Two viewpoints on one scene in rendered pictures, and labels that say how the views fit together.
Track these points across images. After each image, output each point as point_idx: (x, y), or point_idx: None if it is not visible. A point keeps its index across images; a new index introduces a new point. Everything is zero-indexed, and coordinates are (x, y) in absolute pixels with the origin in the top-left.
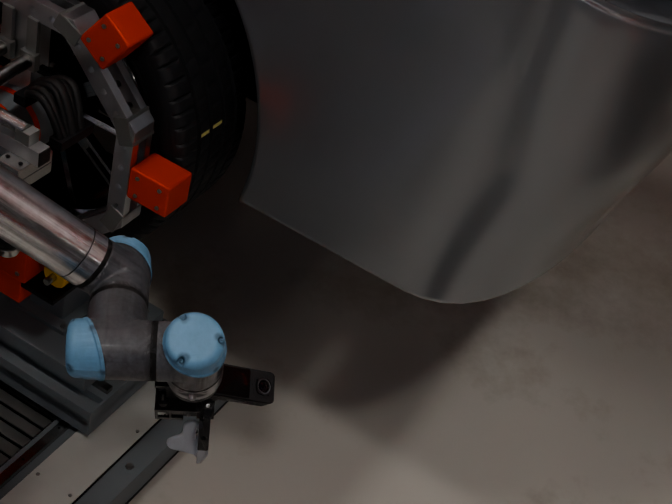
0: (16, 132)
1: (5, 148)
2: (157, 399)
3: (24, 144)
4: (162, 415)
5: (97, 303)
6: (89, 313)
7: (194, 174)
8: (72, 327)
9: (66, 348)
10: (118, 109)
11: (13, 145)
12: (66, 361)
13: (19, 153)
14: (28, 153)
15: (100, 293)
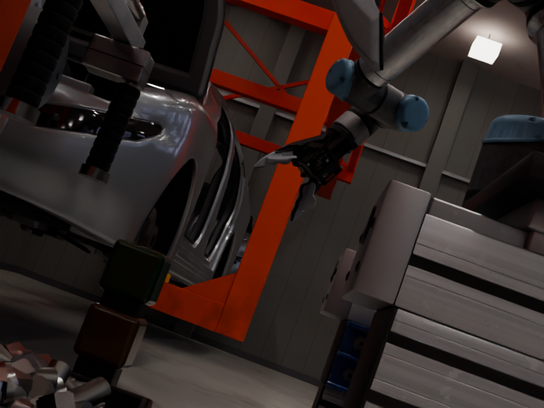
0: (143, 19)
1: (130, 42)
2: (336, 166)
3: (142, 33)
4: (325, 180)
5: (395, 89)
6: (397, 96)
7: None
8: (422, 98)
9: (428, 109)
10: (40, 0)
11: (136, 36)
12: (427, 117)
13: (136, 45)
14: (141, 44)
15: (388, 85)
